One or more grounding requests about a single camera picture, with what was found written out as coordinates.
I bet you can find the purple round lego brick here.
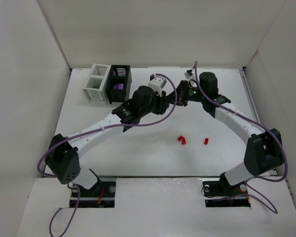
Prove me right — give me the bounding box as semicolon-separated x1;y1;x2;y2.
113;83;124;90

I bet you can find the black slatted container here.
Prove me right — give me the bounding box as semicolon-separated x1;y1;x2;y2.
106;65;132;104

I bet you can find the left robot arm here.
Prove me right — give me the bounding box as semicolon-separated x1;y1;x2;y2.
45;86;169;190

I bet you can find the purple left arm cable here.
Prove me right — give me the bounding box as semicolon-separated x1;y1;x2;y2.
37;73;176;237

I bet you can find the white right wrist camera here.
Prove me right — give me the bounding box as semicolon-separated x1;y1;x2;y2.
184;69;196;86

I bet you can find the white slatted container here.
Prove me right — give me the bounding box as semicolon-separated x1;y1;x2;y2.
82;64;111;101

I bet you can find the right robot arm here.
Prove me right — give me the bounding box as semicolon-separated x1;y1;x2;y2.
167;70;285;198

